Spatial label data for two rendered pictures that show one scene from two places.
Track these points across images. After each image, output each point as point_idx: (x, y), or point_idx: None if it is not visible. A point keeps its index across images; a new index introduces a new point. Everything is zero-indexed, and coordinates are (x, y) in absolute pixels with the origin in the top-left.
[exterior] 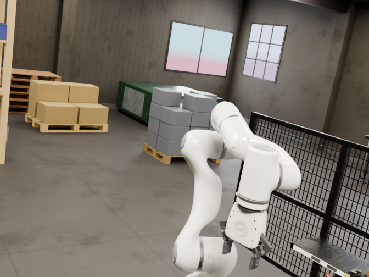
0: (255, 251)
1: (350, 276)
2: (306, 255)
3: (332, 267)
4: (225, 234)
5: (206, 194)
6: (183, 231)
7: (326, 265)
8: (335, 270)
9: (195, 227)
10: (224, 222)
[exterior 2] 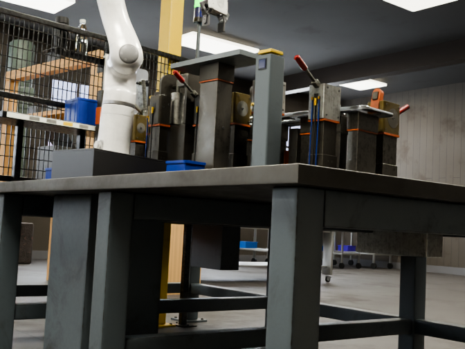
0: (224, 18)
1: (142, 84)
2: (23, 118)
3: (52, 120)
4: (212, 7)
5: (124, 0)
6: (125, 34)
7: (46, 120)
8: (55, 122)
9: (133, 28)
10: (204, 1)
